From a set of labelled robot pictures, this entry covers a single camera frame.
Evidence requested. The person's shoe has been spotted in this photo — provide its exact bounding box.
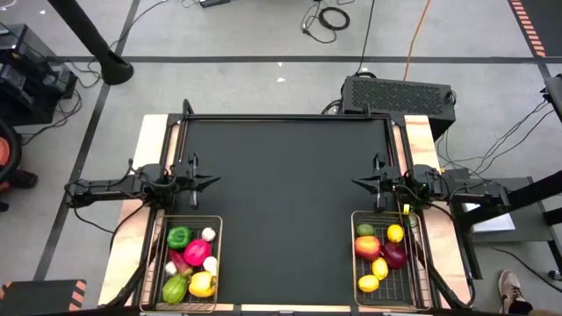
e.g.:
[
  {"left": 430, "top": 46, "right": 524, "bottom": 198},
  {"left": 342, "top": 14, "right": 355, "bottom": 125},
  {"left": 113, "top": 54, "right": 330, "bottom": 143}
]
[{"left": 497, "top": 269, "right": 535, "bottom": 315}]

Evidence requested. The orange hanging cable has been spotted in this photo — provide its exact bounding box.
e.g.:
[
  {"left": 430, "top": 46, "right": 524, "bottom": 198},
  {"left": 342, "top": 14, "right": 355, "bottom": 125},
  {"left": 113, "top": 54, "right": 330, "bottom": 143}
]
[{"left": 402, "top": 0, "right": 433, "bottom": 83}]

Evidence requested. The yellow lemon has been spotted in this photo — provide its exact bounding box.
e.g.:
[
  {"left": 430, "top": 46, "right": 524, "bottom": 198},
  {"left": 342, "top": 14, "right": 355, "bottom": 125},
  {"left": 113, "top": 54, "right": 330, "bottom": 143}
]
[
  {"left": 371, "top": 256, "right": 390, "bottom": 281},
  {"left": 357, "top": 274, "right": 381, "bottom": 294},
  {"left": 386, "top": 224, "right": 405, "bottom": 244}
]

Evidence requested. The black mat with orange stripes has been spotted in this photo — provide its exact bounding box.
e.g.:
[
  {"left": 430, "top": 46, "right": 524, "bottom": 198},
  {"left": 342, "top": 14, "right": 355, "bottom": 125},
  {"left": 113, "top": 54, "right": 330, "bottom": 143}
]
[
  {"left": 508, "top": 0, "right": 562, "bottom": 59},
  {"left": 0, "top": 278, "right": 88, "bottom": 316}
]

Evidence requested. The black side stand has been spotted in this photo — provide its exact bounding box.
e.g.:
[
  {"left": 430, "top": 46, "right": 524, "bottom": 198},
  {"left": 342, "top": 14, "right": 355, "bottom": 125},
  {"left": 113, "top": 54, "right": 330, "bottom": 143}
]
[{"left": 441, "top": 169, "right": 562, "bottom": 282}]

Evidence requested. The red chili pepper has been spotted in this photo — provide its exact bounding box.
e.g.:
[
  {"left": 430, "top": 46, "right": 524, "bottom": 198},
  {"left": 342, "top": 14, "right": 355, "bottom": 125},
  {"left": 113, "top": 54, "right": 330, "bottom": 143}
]
[{"left": 168, "top": 248, "right": 194, "bottom": 278}]

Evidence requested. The coiled black cable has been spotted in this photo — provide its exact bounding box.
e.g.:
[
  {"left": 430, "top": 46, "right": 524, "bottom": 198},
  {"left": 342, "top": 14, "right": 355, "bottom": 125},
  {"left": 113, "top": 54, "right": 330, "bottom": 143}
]
[{"left": 300, "top": 0, "right": 351, "bottom": 45}]

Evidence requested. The black device on stand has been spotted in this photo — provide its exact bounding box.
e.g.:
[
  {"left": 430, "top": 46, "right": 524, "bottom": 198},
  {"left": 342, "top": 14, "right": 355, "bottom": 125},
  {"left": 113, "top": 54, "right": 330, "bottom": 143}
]
[{"left": 540, "top": 73, "right": 562, "bottom": 124}]

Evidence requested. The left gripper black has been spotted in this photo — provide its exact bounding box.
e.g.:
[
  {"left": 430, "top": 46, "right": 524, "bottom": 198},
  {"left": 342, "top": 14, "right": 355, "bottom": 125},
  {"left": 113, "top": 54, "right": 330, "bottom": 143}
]
[{"left": 172, "top": 152, "right": 221, "bottom": 211}]

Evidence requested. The white printed paper sheet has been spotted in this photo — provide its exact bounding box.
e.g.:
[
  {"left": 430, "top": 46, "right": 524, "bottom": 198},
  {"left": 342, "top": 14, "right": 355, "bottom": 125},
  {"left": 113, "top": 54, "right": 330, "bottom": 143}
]
[{"left": 464, "top": 202, "right": 517, "bottom": 233}]

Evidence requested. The red yellow apple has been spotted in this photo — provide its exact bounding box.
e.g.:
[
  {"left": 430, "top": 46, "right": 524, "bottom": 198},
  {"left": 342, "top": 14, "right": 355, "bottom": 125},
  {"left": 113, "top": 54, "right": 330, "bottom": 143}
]
[{"left": 354, "top": 235, "right": 382, "bottom": 262}]

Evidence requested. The black perforated computer case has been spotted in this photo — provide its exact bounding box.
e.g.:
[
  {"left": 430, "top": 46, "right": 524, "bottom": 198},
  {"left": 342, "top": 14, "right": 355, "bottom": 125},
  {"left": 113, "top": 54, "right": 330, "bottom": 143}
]
[{"left": 341, "top": 75, "right": 457, "bottom": 140}]

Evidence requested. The dark green bell pepper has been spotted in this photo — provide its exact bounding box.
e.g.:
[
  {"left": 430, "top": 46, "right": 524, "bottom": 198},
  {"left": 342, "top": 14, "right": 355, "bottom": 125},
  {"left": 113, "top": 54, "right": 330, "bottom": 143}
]
[{"left": 166, "top": 226, "right": 194, "bottom": 251}]

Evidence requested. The yellow bell pepper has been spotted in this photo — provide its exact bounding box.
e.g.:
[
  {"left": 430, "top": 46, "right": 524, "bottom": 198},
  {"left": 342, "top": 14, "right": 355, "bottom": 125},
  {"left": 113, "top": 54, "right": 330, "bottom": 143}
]
[{"left": 188, "top": 270, "right": 217, "bottom": 299}]

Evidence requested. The black equipment cart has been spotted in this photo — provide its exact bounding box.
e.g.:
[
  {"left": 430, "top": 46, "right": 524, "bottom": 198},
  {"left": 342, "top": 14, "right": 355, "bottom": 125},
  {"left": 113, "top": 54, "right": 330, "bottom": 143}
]
[{"left": 0, "top": 22, "right": 79, "bottom": 126}]

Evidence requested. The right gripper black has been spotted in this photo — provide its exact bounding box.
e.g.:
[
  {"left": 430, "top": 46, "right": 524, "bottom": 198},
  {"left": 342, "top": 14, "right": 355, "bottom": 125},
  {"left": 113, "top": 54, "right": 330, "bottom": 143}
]
[{"left": 350, "top": 152, "right": 404, "bottom": 213}]

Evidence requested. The black stand pole with base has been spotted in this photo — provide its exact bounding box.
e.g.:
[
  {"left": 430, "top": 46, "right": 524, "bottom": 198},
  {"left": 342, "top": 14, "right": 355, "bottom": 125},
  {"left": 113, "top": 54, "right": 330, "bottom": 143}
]
[{"left": 46, "top": 0, "right": 135, "bottom": 86}]

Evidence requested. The black orange round device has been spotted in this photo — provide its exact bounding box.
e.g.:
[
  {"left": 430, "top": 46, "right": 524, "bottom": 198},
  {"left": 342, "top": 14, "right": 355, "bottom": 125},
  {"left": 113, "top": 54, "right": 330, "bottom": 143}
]
[{"left": 0, "top": 118, "right": 40, "bottom": 212}]

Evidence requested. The copper wire basket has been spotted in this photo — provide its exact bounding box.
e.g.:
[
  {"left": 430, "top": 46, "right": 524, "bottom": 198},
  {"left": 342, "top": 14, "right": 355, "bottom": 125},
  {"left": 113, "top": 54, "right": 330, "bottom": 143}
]
[
  {"left": 139, "top": 213, "right": 224, "bottom": 313},
  {"left": 349, "top": 210, "right": 435, "bottom": 312}
]

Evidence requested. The pink red bell pepper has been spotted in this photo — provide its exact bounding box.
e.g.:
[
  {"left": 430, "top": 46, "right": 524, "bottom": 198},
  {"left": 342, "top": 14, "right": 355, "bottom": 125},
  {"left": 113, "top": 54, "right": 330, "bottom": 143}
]
[{"left": 183, "top": 238, "right": 213, "bottom": 268}]

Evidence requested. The black aluminium table frame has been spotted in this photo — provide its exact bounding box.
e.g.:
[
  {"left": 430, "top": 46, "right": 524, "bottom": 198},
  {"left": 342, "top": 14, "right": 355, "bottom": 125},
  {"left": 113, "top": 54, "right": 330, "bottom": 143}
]
[{"left": 98, "top": 98, "right": 478, "bottom": 316}]

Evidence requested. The black hanging cable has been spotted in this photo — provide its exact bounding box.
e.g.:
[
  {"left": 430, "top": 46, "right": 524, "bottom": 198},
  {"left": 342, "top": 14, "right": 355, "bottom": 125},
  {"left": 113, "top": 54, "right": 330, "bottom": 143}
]
[{"left": 354, "top": 0, "right": 377, "bottom": 75}]

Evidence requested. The dark red pomegranate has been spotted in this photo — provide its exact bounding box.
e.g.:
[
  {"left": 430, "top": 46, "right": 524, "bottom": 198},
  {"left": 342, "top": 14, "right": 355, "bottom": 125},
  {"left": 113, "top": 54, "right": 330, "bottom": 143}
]
[{"left": 379, "top": 241, "right": 408, "bottom": 270}]

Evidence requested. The light green chayote squash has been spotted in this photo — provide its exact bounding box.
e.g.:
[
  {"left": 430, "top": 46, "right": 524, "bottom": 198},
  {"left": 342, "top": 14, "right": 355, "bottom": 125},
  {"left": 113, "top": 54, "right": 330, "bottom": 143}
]
[{"left": 162, "top": 274, "right": 191, "bottom": 305}]

